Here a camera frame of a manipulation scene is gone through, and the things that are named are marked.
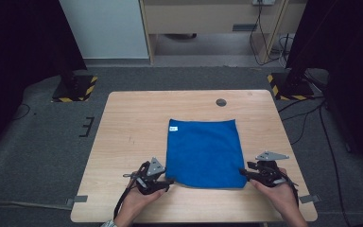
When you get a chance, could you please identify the light wooden desk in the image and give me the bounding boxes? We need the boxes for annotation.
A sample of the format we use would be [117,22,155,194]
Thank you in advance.
[138,0,308,66]

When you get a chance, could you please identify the person's left hand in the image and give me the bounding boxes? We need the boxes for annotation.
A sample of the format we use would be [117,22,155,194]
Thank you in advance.
[119,185,168,220]

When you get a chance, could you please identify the person's right hand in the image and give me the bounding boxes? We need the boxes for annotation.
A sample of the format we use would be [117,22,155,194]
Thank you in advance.
[250,168,302,218]

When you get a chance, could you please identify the blue cloth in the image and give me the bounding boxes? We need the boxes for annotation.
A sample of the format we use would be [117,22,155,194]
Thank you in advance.
[164,118,249,190]

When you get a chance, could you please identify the left hand-held gripper black cable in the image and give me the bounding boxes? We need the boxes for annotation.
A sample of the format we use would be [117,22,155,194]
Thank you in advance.
[112,185,140,220]

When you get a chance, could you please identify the black floor cables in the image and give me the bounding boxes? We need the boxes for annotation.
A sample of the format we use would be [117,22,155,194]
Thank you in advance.
[277,94,348,227]

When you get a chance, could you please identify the white cabinet panel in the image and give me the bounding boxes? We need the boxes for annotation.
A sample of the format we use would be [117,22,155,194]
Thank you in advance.
[59,0,150,61]

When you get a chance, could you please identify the thin black floor cable loop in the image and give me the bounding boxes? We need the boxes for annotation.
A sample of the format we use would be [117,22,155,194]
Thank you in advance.
[11,102,32,121]

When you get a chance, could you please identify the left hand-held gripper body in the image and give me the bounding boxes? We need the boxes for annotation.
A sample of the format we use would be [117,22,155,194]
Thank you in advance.
[122,156,167,196]

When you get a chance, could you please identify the black stand with striped base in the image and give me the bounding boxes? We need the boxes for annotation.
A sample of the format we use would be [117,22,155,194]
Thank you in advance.
[267,61,317,101]
[51,56,99,103]

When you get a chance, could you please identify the right hand-held gripper black cable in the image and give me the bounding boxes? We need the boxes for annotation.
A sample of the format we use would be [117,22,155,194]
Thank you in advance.
[284,176,301,207]

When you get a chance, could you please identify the white power strip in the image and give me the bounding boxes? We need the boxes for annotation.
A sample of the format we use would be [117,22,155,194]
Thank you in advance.
[252,0,277,7]

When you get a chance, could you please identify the black hanging power cable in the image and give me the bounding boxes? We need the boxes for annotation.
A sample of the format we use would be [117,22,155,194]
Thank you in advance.
[249,2,289,67]

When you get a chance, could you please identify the hand-held gripper black cable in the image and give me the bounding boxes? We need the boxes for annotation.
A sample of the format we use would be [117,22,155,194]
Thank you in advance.
[284,176,301,207]
[112,185,140,220]

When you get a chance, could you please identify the black curtain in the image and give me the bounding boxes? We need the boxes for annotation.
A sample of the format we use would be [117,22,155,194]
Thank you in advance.
[285,0,363,183]
[0,0,88,165]

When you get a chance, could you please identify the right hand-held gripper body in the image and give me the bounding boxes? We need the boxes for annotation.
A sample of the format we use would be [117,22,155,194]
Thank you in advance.
[254,150,292,188]

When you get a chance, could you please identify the grey tape strip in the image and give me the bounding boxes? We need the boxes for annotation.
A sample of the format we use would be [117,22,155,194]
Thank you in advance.
[298,194,322,204]
[64,195,89,208]

